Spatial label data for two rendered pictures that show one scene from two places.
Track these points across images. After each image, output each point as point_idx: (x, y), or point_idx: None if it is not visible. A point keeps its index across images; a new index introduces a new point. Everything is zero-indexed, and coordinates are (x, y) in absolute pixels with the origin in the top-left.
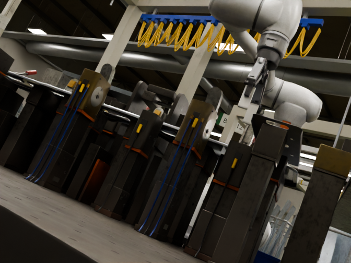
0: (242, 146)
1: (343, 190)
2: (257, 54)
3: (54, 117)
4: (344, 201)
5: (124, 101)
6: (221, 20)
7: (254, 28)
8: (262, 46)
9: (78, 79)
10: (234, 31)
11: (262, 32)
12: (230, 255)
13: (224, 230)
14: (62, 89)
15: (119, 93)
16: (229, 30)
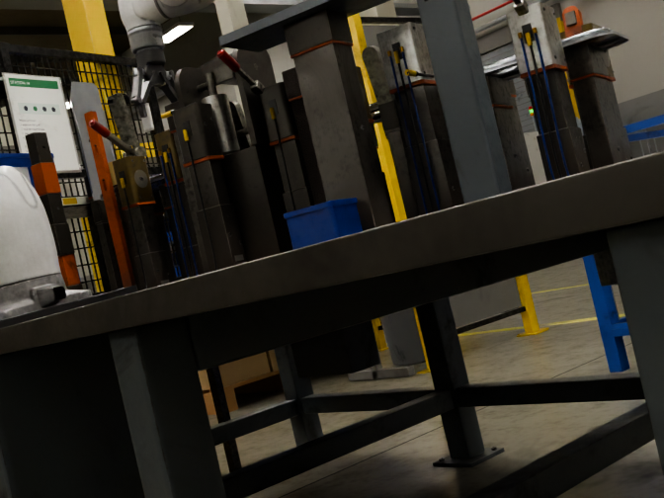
0: None
1: (80, 200)
2: (164, 55)
3: (386, 137)
4: (64, 207)
5: (265, 32)
6: (201, 5)
7: (167, 18)
8: (162, 48)
9: (373, 6)
10: (177, 7)
11: (160, 27)
12: None
13: None
14: (375, 120)
15: (285, 41)
16: (182, 4)
